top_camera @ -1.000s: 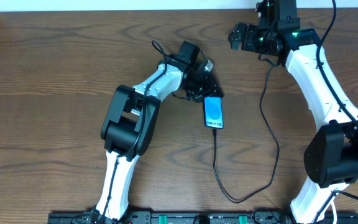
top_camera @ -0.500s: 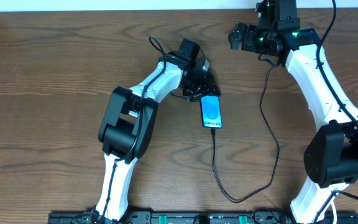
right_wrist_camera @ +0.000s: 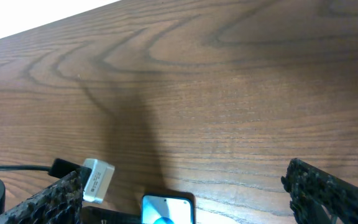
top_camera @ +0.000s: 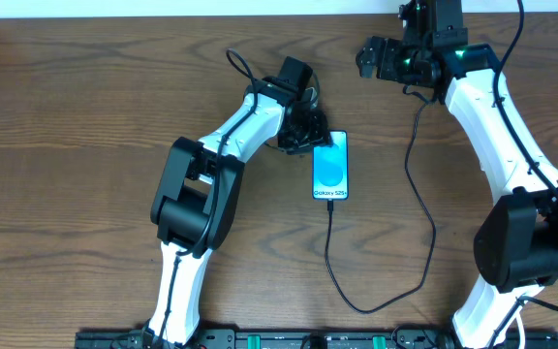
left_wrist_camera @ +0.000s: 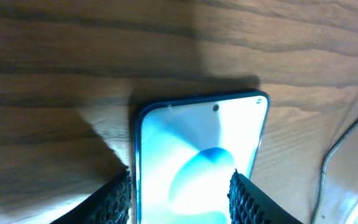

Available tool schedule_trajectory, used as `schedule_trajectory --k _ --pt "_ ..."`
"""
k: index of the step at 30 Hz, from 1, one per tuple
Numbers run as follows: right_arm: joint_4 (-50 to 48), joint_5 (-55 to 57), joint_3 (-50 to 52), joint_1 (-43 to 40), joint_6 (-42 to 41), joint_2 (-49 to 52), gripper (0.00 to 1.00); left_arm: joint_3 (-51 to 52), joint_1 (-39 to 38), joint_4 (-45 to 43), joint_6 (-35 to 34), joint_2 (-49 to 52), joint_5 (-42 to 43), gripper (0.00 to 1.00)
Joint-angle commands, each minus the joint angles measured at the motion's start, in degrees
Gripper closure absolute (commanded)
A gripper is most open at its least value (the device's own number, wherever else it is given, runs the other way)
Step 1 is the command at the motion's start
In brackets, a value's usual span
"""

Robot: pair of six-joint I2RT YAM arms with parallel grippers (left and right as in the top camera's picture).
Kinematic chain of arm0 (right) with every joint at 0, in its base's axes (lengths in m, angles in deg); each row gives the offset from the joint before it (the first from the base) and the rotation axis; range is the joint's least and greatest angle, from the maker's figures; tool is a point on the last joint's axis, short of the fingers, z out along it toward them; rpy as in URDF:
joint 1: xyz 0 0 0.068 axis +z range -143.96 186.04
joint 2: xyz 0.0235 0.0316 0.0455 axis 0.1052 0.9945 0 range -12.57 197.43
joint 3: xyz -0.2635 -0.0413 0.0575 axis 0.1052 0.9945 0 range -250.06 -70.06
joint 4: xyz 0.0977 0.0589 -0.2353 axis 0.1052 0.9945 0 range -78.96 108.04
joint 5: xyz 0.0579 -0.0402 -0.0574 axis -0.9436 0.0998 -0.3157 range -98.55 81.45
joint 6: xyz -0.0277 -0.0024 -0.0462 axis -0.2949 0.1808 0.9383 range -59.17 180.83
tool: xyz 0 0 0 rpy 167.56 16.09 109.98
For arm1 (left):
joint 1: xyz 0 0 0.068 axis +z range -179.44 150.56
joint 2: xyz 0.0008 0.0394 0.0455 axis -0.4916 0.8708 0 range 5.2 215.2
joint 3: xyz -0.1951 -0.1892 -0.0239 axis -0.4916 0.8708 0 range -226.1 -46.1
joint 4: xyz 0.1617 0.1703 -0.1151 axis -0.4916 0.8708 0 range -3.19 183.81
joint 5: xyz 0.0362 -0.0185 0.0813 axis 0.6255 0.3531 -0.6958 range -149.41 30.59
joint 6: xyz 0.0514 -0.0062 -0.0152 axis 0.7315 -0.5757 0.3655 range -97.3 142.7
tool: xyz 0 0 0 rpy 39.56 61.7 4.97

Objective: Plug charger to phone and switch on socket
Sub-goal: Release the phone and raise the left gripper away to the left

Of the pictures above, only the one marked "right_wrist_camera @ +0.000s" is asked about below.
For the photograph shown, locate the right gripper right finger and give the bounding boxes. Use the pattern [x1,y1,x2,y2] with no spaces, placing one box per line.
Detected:
[281,158,358,224]

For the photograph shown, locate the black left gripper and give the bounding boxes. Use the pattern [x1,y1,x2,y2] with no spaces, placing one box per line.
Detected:
[81,206,141,224]

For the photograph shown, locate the blue Galaxy smartphone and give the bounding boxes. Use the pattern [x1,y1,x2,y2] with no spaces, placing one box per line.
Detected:
[141,194,196,224]

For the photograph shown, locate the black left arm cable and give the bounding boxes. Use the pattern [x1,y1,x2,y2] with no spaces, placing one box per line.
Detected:
[0,157,83,180]

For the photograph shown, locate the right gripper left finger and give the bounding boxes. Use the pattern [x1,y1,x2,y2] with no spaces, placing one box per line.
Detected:
[0,167,91,224]

